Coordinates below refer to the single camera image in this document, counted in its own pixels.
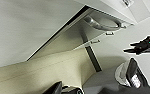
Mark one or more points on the stainless steel dishwasher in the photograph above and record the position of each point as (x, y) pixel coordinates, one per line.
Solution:
(24, 26)

